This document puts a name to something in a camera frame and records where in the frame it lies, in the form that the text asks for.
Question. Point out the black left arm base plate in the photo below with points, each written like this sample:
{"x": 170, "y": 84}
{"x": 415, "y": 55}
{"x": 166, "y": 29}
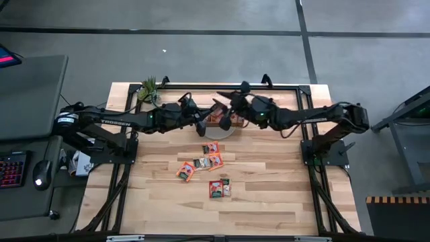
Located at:
{"x": 132, "y": 158}

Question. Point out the black metal stand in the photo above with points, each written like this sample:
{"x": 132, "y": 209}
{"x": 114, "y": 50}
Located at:
{"x": 386, "y": 121}

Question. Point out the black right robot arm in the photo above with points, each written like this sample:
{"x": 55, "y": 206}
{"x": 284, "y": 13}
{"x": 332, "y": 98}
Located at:
{"x": 302, "y": 117}

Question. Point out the orange peach tea packet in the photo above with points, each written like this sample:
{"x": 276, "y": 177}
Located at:
{"x": 216, "y": 161}
{"x": 185, "y": 171}
{"x": 210, "y": 148}
{"x": 237, "y": 120}

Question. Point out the wooden three-compartment tea box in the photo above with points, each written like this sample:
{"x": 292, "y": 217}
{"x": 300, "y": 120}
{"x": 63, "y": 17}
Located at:
{"x": 212, "y": 124}

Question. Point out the dark grey desk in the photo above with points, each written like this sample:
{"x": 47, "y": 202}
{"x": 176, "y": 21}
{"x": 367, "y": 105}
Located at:
{"x": 30, "y": 94}

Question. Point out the red strawberry tea packet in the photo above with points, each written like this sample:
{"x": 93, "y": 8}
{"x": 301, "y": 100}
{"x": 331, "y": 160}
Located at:
{"x": 215, "y": 116}
{"x": 216, "y": 189}

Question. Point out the white printed carton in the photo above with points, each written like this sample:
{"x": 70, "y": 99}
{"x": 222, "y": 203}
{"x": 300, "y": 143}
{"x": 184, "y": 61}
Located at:
{"x": 82, "y": 164}

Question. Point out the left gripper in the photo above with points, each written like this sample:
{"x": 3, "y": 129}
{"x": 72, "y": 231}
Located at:
{"x": 189, "y": 112}

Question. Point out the beige vanilla tea packet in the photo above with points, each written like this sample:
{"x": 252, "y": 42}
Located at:
{"x": 227, "y": 187}
{"x": 201, "y": 163}

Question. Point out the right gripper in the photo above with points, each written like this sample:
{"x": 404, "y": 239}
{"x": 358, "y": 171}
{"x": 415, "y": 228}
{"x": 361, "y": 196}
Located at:
{"x": 250, "y": 107}

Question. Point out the black computer mouse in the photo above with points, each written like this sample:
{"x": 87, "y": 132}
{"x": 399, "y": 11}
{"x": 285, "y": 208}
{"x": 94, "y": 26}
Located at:
{"x": 42, "y": 174}

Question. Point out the white round plate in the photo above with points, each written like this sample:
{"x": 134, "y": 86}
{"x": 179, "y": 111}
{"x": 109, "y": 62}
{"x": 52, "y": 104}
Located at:
{"x": 216, "y": 133}

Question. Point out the silver metal bracket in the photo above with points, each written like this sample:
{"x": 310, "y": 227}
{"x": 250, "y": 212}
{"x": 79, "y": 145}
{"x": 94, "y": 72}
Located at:
{"x": 125, "y": 238}
{"x": 312, "y": 239}

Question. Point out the dark computer screen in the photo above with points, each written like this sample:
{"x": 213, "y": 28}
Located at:
{"x": 6, "y": 57}

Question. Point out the backlit black keyboard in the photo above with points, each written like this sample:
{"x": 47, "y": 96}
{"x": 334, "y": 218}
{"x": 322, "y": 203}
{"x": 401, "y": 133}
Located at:
{"x": 13, "y": 169}

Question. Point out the black frame bracket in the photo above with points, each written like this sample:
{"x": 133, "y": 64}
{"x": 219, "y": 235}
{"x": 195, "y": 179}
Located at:
{"x": 164, "y": 80}
{"x": 267, "y": 80}

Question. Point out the black case with striped edge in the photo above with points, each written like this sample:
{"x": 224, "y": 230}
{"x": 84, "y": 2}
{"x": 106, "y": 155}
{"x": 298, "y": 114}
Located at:
{"x": 399, "y": 222}

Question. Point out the black desk caster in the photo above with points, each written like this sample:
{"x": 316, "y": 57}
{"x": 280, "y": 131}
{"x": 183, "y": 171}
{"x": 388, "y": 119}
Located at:
{"x": 53, "y": 214}

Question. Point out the black aluminium table frame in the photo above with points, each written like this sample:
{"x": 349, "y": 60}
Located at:
{"x": 285, "y": 87}

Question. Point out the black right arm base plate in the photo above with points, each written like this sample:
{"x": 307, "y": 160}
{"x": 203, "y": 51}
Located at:
{"x": 336, "y": 162}

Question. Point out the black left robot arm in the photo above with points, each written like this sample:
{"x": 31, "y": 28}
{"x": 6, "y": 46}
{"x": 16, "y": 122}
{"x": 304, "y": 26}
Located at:
{"x": 116, "y": 121}

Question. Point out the potted green succulent plant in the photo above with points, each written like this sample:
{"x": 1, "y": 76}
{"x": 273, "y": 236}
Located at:
{"x": 149, "y": 88}

